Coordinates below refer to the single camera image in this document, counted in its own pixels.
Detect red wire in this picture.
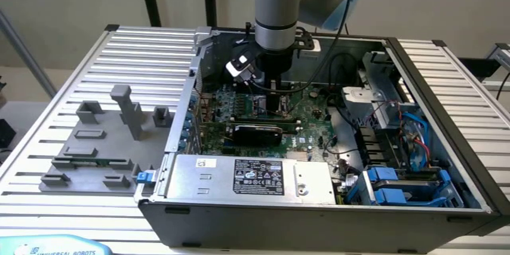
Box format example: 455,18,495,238
398,110,432,170

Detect blue case latch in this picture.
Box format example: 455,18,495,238
135,170,157,185

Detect silver power supply unit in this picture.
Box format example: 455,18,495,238
163,153,340,205

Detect grey slanted metal pole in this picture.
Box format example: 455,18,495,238
0,7,57,99

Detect black graphics card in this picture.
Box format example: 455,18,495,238
229,123,284,149

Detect aluminium profile frame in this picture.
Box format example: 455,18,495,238
480,42,510,88

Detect CPU socket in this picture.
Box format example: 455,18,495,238
251,93,296,118

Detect blue flat wire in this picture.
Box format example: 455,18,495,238
400,111,430,172

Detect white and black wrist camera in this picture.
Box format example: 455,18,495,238
224,53,260,86

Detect black cable clamp bracket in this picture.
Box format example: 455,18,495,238
294,26,316,52

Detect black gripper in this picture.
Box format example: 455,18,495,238
254,49,295,93

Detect black flat plate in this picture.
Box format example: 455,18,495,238
456,56,501,78

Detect black open PC case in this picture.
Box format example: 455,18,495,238
137,26,510,252

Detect black box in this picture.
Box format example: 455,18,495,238
0,118,17,149

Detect teal teach pendant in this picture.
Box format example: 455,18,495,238
0,234,113,255

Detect silver metal drive cage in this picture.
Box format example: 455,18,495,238
340,51,420,131

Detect green motherboard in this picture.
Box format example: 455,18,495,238
180,83,339,160

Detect black looped wire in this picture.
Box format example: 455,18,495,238
318,53,364,88

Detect grey parts rack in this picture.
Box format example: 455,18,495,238
37,84,177,198

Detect black RAM slot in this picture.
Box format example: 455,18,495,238
227,115,300,125

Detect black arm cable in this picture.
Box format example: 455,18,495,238
246,0,359,92

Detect blue disk bay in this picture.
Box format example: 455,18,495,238
344,164,458,208

